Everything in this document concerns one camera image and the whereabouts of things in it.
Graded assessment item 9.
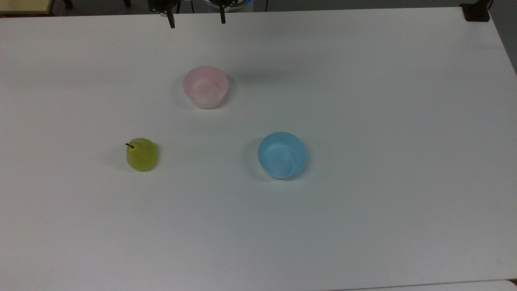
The green pear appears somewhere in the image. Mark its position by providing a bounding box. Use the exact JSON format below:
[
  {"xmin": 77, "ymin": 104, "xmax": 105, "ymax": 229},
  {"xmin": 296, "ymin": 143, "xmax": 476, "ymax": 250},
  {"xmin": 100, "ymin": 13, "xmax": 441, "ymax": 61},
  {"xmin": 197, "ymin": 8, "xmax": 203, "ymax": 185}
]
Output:
[{"xmin": 125, "ymin": 138, "xmax": 158, "ymax": 172}]

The blue plastic bowl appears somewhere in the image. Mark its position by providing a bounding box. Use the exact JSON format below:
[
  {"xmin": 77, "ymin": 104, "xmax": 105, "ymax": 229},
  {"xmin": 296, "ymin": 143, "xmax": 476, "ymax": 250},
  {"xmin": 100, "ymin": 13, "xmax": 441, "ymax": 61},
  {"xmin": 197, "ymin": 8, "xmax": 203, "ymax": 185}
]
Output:
[{"xmin": 257, "ymin": 131, "xmax": 308, "ymax": 179}]

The pink plastic bowl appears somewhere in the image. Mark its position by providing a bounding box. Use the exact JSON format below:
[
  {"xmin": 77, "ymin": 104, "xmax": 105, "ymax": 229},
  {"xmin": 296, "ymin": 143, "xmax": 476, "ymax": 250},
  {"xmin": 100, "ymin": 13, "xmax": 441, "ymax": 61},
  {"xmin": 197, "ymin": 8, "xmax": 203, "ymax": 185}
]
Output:
[{"xmin": 183, "ymin": 66, "xmax": 229, "ymax": 109}]

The black camera pole with clamp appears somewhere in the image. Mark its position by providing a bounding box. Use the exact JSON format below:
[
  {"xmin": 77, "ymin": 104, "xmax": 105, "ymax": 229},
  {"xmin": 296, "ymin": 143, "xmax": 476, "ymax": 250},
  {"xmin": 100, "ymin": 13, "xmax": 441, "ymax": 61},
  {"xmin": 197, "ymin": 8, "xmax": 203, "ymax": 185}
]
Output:
[{"xmin": 460, "ymin": 0, "xmax": 494, "ymax": 22}]

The yellow wooden furniture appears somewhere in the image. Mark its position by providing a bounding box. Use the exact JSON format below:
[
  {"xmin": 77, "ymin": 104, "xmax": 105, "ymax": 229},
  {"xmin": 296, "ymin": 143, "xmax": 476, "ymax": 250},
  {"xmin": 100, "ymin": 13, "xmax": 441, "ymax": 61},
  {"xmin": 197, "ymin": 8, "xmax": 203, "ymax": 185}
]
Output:
[{"xmin": 0, "ymin": 0, "xmax": 55, "ymax": 16}]

